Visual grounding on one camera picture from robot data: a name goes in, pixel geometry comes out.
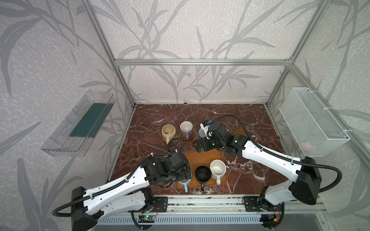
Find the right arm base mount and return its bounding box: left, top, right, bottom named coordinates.
left=242, top=196, right=285, bottom=212

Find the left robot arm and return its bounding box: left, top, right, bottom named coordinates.
left=52, top=152, right=191, bottom=231

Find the white wire mesh basket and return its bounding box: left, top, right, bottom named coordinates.
left=279, top=88, right=351, bottom=157

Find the black ceramic mug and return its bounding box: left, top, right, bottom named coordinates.
left=195, top=166, right=212, bottom=192

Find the brown wooden saucer coaster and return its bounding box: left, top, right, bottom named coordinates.
left=180, top=131, right=195, bottom=141

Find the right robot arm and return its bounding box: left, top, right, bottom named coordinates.
left=193, top=121, right=343, bottom=211

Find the light blue mug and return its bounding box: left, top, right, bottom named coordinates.
left=178, top=179, right=191, bottom=193

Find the beige ceramic mug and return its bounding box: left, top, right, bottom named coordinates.
left=161, top=124, right=177, bottom=144

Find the aluminium front rail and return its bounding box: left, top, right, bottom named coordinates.
left=83, top=194, right=327, bottom=216

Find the purple ceramic mug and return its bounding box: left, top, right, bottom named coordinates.
left=180, top=121, right=193, bottom=132

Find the white speckled mug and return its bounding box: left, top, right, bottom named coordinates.
left=210, top=160, right=226, bottom=185

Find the woven straw coaster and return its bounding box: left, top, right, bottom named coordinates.
left=162, top=132, right=177, bottom=144

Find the clear plastic wall bin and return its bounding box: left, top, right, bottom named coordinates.
left=41, top=90, right=116, bottom=157

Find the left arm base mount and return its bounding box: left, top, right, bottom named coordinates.
left=130, top=196, right=169, bottom=213

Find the grey woven coaster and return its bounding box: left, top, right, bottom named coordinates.
left=198, top=128, right=206, bottom=138

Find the orange serving tray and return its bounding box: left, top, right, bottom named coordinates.
left=175, top=149, right=228, bottom=191

